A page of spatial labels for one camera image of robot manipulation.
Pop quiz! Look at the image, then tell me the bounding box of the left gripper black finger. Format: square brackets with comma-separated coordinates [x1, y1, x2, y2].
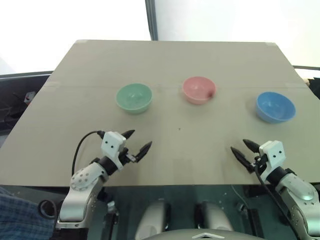
[122, 129, 136, 141]
[134, 141, 153, 164]

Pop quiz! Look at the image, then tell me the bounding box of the blue plaid cloth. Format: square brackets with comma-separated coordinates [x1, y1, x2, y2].
[0, 185, 55, 240]

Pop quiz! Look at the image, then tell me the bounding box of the blue bowl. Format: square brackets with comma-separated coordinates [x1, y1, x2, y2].
[255, 91, 297, 124]

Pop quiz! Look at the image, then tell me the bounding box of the green bowl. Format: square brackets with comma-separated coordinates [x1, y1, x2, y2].
[115, 83, 153, 116]

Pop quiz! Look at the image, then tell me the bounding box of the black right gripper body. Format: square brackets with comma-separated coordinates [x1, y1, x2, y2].
[249, 153, 267, 176]

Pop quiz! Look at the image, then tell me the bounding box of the black round ring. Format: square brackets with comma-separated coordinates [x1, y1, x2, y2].
[38, 199, 58, 219]

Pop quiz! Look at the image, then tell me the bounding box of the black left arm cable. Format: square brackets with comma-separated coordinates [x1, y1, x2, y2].
[71, 130, 105, 176]

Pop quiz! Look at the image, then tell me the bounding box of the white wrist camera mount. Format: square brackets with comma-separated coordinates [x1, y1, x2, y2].
[258, 140, 286, 174]
[100, 131, 128, 171]

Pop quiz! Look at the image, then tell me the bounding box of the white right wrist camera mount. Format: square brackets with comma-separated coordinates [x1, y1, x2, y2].
[258, 140, 286, 174]

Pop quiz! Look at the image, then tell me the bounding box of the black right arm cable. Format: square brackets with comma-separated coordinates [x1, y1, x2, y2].
[254, 162, 297, 227]

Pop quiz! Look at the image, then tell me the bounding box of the dark side bench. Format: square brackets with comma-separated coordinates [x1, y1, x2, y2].
[0, 71, 54, 149]

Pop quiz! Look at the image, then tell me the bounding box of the pink-red bowl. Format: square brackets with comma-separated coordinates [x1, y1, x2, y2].
[181, 76, 217, 106]

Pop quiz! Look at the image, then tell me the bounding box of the grey vertical post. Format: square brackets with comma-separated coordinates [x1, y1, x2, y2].
[144, 0, 159, 42]

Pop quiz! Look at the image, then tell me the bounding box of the small white red object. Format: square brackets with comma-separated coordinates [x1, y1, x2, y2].
[23, 91, 36, 105]

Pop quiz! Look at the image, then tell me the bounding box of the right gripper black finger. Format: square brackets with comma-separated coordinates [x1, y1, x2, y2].
[230, 146, 252, 173]
[242, 138, 260, 153]

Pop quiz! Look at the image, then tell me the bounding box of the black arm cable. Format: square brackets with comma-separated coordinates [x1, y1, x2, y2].
[254, 162, 297, 227]
[71, 130, 105, 176]

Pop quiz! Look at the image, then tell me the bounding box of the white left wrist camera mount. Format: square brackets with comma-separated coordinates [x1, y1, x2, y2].
[100, 131, 128, 171]

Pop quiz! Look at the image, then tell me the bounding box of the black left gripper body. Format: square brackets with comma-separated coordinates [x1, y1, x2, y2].
[118, 147, 137, 168]

